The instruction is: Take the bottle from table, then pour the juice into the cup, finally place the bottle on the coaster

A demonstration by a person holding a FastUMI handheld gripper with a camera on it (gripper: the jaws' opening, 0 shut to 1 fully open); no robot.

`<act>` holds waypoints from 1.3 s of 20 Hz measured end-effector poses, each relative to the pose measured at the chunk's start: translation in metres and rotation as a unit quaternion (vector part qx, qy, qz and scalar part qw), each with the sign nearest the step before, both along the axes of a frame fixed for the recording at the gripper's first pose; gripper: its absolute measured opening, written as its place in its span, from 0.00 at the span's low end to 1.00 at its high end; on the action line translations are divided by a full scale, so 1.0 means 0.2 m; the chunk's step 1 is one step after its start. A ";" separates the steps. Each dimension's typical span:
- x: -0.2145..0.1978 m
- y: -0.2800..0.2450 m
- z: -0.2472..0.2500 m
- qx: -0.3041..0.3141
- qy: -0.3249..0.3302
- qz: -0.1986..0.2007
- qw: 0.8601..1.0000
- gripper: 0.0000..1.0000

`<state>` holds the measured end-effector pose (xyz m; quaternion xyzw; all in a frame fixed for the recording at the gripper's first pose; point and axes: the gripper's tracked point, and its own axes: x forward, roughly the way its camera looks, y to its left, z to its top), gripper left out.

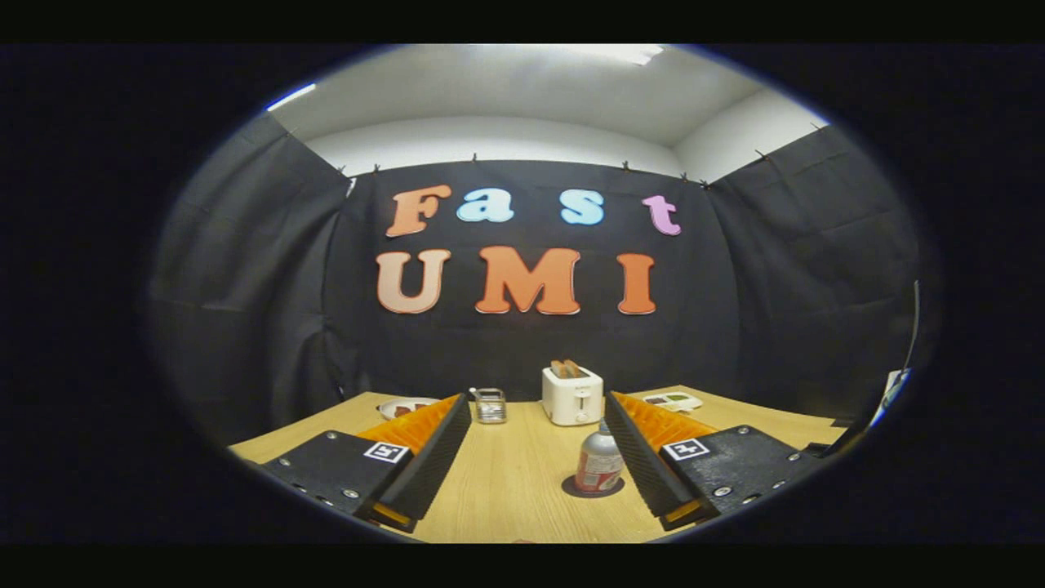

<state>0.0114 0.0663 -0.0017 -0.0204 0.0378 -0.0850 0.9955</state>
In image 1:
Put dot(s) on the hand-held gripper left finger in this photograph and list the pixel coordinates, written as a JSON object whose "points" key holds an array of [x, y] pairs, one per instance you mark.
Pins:
{"points": [[433, 465]]}

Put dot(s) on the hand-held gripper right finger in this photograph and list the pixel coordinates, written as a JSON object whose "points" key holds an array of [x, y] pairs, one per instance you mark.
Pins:
{"points": [[645, 465]]}

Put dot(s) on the silver juice bottle pink label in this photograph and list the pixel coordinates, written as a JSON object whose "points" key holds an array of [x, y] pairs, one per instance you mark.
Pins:
{"points": [[598, 465]]}

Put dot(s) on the dark brown round coaster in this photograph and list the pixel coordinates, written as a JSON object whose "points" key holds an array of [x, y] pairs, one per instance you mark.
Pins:
{"points": [[569, 488]]}

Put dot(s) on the small white plate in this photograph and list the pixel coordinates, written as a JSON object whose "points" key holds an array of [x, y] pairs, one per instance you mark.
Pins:
{"points": [[400, 407]]}

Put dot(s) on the white tray with green items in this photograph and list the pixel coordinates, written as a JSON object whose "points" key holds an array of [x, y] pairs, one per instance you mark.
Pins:
{"points": [[673, 401]]}

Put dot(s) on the wooden table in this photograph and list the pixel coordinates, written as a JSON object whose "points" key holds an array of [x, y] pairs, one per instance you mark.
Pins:
{"points": [[506, 474]]}

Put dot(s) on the small metal rack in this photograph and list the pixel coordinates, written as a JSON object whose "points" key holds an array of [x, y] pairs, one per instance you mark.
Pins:
{"points": [[490, 406]]}

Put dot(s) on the white toaster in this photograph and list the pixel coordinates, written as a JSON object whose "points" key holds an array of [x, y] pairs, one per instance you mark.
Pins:
{"points": [[571, 402]]}

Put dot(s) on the large ceiling light panel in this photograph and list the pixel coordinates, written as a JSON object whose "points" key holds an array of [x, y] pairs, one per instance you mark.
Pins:
{"points": [[620, 53]]}

